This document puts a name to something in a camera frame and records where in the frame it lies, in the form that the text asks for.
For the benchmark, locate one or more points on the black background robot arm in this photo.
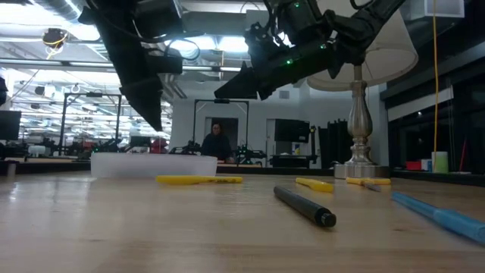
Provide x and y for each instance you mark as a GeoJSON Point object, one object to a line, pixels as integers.
{"type": "Point", "coordinates": [250, 154]}
{"type": "Point", "coordinates": [185, 148]}

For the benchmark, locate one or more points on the clear supply box pink lid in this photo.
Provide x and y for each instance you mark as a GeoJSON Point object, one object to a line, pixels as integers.
{"type": "Point", "coordinates": [151, 165]}

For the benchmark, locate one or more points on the white shade silver table lamp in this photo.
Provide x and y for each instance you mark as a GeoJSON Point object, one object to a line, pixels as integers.
{"type": "Point", "coordinates": [360, 125]}

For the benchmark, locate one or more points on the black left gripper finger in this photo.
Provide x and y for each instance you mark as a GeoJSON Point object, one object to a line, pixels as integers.
{"type": "Point", "coordinates": [148, 102]}

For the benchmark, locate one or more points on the white blue container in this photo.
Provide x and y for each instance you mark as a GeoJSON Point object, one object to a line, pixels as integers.
{"type": "Point", "coordinates": [426, 165]}

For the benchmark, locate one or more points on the green white container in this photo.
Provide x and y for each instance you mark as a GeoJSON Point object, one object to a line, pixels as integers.
{"type": "Point", "coordinates": [440, 163]}

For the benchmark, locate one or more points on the black monitor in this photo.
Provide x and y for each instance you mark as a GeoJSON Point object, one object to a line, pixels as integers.
{"type": "Point", "coordinates": [9, 125]}

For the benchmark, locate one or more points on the black wall screen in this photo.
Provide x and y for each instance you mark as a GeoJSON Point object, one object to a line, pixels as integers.
{"type": "Point", "coordinates": [291, 130]}

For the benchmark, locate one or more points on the blue pen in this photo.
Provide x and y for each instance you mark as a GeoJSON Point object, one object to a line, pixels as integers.
{"type": "Point", "coordinates": [447, 220]}

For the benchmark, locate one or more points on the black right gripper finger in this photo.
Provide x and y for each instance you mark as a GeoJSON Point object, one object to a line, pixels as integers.
{"type": "Point", "coordinates": [242, 87]}

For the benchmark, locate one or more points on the person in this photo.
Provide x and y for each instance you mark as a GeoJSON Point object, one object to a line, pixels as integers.
{"type": "Point", "coordinates": [216, 146]}

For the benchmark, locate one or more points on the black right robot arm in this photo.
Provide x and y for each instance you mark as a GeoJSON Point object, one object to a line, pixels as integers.
{"type": "Point", "coordinates": [360, 26]}

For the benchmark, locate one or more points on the black pen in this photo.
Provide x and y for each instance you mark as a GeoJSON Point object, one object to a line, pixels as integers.
{"type": "Point", "coordinates": [303, 206]}

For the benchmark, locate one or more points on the red box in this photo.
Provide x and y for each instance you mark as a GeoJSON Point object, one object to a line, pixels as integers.
{"type": "Point", "coordinates": [413, 166]}

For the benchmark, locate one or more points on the black gantry frame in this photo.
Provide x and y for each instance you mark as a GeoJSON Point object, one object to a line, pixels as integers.
{"type": "Point", "coordinates": [221, 101]}
{"type": "Point", "coordinates": [91, 95]}

